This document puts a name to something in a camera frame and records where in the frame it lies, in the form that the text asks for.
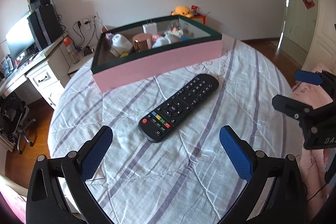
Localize black remote control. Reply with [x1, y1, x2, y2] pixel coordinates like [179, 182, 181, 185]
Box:
[138, 74, 219, 143]

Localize white power adapter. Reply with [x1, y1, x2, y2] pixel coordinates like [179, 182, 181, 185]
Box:
[142, 22, 158, 35]

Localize rose gold round jar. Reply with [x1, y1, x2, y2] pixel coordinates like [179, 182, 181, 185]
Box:
[132, 33, 152, 52]

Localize yellow highlighter marker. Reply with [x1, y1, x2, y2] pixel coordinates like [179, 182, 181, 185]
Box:
[120, 53, 129, 58]

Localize glass door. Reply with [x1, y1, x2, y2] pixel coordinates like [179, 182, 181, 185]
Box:
[277, 0, 318, 65]

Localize black office chair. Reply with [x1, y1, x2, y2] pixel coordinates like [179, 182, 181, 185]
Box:
[1, 92, 36, 155]

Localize white striped tablecloth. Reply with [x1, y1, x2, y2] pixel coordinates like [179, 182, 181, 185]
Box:
[48, 37, 302, 223]

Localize red cartoon storage box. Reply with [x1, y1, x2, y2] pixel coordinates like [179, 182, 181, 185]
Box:
[191, 14, 207, 25]

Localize white desk with drawers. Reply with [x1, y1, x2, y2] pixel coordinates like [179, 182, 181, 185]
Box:
[0, 32, 72, 110]

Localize white block unicorn toy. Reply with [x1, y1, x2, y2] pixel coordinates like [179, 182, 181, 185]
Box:
[167, 27, 183, 38]

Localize yellow plush octopus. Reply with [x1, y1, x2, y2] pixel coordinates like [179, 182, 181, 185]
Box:
[171, 5, 193, 18]

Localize orange-lid water bottle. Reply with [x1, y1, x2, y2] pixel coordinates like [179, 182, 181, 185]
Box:
[63, 36, 80, 64]

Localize pink and green tray box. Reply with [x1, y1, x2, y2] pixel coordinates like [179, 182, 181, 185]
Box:
[91, 15, 223, 92]

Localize small pink block toy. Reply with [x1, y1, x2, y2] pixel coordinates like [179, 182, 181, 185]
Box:
[151, 34, 161, 42]

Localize black computer monitor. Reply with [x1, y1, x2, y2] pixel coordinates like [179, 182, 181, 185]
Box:
[6, 12, 35, 62]

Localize white ghost figurine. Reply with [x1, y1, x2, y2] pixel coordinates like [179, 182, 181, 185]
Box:
[110, 34, 133, 57]

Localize small pink milk carton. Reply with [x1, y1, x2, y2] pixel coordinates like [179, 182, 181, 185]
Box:
[105, 33, 114, 41]

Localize black computer tower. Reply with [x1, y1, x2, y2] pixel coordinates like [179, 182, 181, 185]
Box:
[27, 5, 63, 51]

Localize white wall power outlet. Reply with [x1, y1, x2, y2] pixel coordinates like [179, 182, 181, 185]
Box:
[79, 12, 101, 30]

